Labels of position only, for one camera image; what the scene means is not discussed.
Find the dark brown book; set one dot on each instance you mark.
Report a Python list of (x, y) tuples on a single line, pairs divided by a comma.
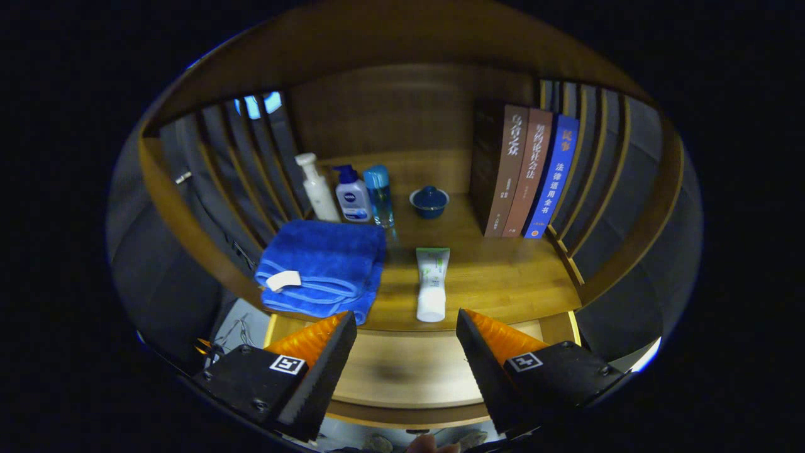
[(503, 176)]

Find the blue lidded teacup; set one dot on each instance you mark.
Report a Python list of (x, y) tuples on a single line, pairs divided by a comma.
[(429, 202)]

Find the blue book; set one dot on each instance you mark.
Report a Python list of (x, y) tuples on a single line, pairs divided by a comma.
[(555, 182)]

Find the white pump bottle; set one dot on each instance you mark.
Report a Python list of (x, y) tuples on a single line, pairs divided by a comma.
[(319, 192)]

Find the wooden drawer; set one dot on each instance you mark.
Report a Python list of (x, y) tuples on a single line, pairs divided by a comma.
[(402, 371)]

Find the wooden countertop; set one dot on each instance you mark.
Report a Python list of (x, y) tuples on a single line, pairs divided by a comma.
[(490, 277)]

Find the clear blue bottle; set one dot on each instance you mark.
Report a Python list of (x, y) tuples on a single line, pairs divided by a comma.
[(380, 198)]

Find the blue folded towel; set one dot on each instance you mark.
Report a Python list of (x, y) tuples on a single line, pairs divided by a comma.
[(321, 258)]

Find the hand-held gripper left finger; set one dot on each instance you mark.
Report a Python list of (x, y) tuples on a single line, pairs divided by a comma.
[(324, 377)]

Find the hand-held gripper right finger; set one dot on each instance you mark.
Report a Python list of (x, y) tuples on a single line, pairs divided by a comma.
[(487, 377)]

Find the white green tube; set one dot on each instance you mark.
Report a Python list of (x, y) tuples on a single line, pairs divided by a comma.
[(432, 289)]

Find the light brown book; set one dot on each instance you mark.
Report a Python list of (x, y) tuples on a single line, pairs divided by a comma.
[(531, 176)]

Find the white lotion bottle blue cap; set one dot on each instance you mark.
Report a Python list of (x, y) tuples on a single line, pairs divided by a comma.
[(353, 198)]

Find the wooden cabinet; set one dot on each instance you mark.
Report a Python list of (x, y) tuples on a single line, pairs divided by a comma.
[(409, 107)]

